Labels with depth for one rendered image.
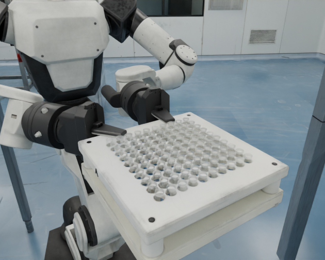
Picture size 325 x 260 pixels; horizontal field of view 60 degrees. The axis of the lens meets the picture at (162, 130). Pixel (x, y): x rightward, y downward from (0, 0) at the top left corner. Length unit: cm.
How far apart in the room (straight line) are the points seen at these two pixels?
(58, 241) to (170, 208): 130
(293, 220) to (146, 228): 105
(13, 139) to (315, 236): 175
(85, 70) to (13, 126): 37
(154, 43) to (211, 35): 511
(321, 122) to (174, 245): 82
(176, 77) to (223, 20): 525
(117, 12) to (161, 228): 78
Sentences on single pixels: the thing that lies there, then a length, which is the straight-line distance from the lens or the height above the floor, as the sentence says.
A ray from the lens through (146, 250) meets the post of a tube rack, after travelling 35.
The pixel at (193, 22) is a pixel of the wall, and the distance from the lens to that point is 594.
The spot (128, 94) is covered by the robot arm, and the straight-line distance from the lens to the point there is 66.
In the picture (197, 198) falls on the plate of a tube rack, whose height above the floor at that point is 107.
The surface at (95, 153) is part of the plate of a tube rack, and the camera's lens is 46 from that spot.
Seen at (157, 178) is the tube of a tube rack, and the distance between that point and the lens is 39.
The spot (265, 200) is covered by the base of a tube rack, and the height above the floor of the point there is 103.
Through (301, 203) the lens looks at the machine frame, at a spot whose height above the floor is 55.
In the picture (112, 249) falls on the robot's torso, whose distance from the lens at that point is 130.
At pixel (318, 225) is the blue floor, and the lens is 208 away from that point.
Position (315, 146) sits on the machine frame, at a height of 81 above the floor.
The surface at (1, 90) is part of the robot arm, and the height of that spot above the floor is 113.
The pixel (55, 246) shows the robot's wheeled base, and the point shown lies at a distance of 160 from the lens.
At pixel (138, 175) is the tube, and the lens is 39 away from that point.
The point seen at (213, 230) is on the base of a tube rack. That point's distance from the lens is 40.
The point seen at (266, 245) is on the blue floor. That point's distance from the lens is 183.
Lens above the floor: 131
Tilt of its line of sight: 27 degrees down
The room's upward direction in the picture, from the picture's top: straight up
